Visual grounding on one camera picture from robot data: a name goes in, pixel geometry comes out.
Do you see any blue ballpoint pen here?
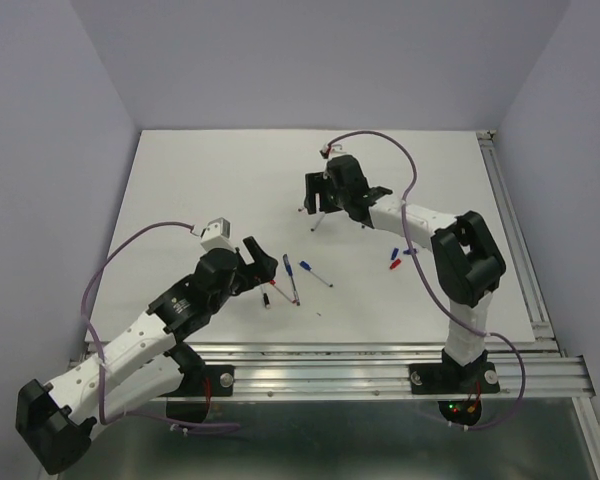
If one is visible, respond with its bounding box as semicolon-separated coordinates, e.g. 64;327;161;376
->
282;253;300;306

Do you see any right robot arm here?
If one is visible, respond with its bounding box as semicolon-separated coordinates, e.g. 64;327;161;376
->
304;155;506;395

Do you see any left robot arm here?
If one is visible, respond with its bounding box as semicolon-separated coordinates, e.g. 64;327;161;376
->
15;237;278;475

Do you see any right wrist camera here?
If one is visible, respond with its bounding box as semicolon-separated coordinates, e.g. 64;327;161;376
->
319;143;346;160

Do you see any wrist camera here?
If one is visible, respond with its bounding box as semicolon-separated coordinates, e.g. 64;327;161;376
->
200;217;235;252
319;143;346;160

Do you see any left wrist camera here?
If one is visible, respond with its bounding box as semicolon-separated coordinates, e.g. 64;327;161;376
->
200;217;235;252

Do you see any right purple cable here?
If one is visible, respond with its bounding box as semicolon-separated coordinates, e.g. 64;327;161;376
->
329;130;526;432

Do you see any aluminium rail frame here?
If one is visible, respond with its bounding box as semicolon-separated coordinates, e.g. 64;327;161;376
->
39;130;600;480

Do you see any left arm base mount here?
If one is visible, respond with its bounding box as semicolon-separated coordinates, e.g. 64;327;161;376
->
163;364;235;398

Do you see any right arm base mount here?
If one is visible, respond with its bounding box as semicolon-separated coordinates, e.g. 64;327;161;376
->
409;362;501;396

